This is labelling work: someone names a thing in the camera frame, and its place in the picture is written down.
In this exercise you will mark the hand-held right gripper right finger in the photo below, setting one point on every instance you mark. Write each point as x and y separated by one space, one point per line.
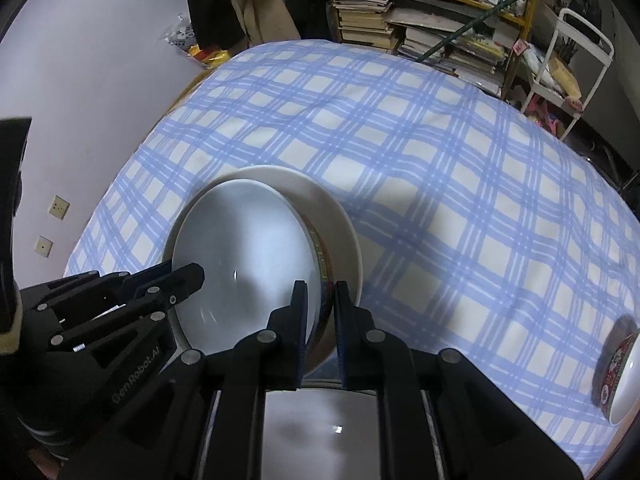
342 340

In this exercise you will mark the yellow packets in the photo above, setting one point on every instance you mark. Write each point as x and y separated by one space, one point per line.
207 56

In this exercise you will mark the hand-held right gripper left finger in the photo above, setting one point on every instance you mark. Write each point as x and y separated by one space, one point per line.
300 340

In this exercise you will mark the dark hanging clothing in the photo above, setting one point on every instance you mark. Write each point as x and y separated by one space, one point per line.
210 0

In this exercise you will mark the white metal rack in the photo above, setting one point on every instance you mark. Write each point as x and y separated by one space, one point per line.
570 25

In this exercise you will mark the red patterned bowl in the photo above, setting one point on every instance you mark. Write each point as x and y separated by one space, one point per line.
240 260

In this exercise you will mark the beige hanging coat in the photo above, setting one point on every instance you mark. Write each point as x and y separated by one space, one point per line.
270 5

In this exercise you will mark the beige wall socket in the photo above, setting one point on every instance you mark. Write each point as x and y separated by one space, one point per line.
59 206
43 245

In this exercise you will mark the dark floral bowl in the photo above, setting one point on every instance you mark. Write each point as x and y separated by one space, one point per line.
617 375

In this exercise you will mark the white bowl with red seal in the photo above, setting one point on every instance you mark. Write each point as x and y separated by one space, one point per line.
340 240

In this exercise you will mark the yellow metal shelf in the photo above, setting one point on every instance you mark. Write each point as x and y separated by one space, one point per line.
530 10

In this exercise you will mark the small printed packet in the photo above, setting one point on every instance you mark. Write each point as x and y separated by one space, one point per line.
181 36

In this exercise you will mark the green pole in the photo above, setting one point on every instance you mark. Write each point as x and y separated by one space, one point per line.
475 22

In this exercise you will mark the large cherry print bowl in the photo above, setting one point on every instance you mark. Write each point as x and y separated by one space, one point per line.
320 435

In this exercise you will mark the brown paper envelope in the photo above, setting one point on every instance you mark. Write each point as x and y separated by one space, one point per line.
565 80

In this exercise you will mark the blue plaid bed sheet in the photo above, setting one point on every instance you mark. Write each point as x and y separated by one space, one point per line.
450 185

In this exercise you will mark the pink cloth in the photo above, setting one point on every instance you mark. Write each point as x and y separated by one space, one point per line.
542 115

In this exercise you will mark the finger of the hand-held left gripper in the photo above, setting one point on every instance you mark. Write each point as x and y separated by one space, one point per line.
175 282
85 292

